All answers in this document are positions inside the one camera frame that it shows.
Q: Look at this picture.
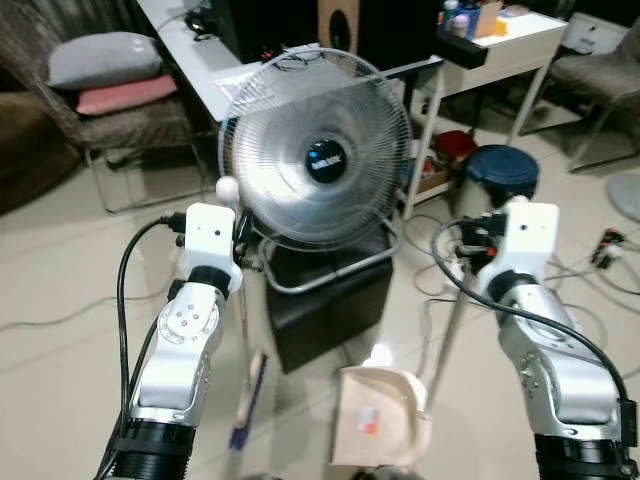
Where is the silver wire-cage floor fan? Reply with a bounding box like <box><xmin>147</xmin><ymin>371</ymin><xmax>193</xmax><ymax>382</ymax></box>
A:
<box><xmin>216</xmin><ymin>47</ymin><xmax>414</xmax><ymax>296</ymax></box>

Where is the broom with blue bristles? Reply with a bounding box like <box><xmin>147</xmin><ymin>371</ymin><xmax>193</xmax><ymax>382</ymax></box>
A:
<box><xmin>216</xmin><ymin>176</ymin><xmax>269</xmax><ymax>453</ymax></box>

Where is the black square ottoman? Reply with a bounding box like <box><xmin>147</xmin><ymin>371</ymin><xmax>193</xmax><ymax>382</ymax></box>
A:
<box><xmin>267</xmin><ymin>235</ymin><xmax>395</xmax><ymax>375</ymax></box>

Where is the brown wicker chair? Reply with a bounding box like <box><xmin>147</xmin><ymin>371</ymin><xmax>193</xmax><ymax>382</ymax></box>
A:
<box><xmin>0</xmin><ymin>0</ymin><xmax>217</xmax><ymax>216</ymax></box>

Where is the white storage box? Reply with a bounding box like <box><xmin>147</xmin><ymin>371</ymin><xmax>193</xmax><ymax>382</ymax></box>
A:
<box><xmin>559</xmin><ymin>12</ymin><xmax>630</xmax><ymax>57</ymax></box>

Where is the white round fan base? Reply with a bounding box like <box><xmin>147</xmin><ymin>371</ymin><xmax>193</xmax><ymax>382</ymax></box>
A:
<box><xmin>604</xmin><ymin>170</ymin><xmax>640</xmax><ymax>224</ymax></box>

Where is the grey metal-legged chair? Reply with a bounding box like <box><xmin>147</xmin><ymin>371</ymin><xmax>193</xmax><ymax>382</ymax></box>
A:
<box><xmin>547</xmin><ymin>0</ymin><xmax>640</xmax><ymax>174</ymax></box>

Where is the pink cushion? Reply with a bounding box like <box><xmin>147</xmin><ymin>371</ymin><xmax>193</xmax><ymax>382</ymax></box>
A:
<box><xmin>76</xmin><ymin>74</ymin><xmax>180</xmax><ymax>117</ymax></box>

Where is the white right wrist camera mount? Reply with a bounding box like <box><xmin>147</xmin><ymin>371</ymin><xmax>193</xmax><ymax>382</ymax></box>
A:
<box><xmin>488</xmin><ymin>197</ymin><xmax>559</xmax><ymax>293</ymax></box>

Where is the beige long-handled dustpan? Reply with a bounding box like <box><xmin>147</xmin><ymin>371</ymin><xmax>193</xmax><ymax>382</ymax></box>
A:
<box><xmin>328</xmin><ymin>250</ymin><xmax>477</xmax><ymax>471</ymax></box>

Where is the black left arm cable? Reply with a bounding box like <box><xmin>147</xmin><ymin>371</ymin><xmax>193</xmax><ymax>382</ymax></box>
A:
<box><xmin>95</xmin><ymin>213</ymin><xmax>191</xmax><ymax>480</ymax></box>

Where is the white floor cable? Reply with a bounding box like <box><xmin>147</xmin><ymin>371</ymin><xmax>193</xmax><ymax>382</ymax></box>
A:
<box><xmin>0</xmin><ymin>288</ymin><xmax>183</xmax><ymax>333</ymax></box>

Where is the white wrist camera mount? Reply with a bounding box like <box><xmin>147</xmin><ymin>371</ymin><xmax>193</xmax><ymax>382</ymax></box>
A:
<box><xmin>182</xmin><ymin>203</ymin><xmax>245</xmax><ymax>293</ymax></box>
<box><xmin>488</xmin><ymin>197</ymin><xmax>559</xmax><ymax>293</ymax></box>

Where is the black box on desk edge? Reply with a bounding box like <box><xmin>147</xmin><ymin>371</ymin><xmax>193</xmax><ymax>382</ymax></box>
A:
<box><xmin>435</xmin><ymin>28</ymin><xmax>490</xmax><ymax>70</ymax></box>

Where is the red container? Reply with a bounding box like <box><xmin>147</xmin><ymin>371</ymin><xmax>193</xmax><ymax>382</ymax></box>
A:
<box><xmin>433</xmin><ymin>130</ymin><xmax>479</xmax><ymax>164</ymax></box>

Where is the black power strip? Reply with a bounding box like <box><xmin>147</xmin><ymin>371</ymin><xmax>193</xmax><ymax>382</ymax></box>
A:
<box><xmin>589</xmin><ymin>228</ymin><xmax>627</xmax><ymax>272</ymax></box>

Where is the orange carton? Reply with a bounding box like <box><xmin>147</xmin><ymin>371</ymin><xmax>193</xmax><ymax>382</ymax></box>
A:
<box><xmin>474</xmin><ymin>2</ymin><xmax>510</xmax><ymax>40</ymax></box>

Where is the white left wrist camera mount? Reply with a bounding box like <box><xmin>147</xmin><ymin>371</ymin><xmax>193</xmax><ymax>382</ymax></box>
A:
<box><xmin>182</xmin><ymin>203</ymin><xmax>245</xmax><ymax>293</ymax></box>

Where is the wooden speaker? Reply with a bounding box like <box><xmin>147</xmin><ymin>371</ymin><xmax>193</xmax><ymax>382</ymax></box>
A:
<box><xmin>317</xmin><ymin>0</ymin><xmax>362</xmax><ymax>54</ymax></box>

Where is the dark brown floor cushion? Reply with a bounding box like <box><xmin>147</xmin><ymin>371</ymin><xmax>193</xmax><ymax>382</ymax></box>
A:
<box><xmin>0</xmin><ymin>90</ymin><xmax>83</xmax><ymax>217</ymax></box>

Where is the grey cushion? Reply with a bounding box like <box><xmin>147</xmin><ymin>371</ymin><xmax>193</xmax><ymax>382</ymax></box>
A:
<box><xmin>47</xmin><ymin>31</ymin><xmax>165</xmax><ymax>90</ymax></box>

